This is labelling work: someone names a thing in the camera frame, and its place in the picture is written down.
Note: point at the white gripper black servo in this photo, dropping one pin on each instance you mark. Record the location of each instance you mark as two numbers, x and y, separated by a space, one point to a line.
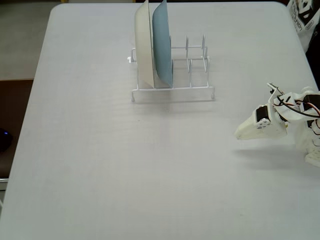
250 128

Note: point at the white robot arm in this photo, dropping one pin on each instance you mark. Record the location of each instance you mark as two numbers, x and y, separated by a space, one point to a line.
303 140

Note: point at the blue plastic plate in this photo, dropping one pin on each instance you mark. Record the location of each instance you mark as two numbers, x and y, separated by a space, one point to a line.
162 50

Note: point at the white bag with black print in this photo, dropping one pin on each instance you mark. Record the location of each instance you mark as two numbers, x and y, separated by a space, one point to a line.
300 15

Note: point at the cream plastic plate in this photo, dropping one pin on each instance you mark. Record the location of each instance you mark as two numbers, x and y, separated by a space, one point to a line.
143 50

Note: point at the brown wooden desk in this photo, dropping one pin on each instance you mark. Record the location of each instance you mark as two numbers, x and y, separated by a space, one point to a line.
15 105

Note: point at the black computer mouse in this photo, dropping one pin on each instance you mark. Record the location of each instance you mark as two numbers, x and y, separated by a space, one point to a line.
5 140

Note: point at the white flat object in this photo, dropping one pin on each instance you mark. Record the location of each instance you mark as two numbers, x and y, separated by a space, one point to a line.
3 185

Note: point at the wrist camera on white mount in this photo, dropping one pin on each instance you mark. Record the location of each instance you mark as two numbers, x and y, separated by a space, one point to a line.
272 96

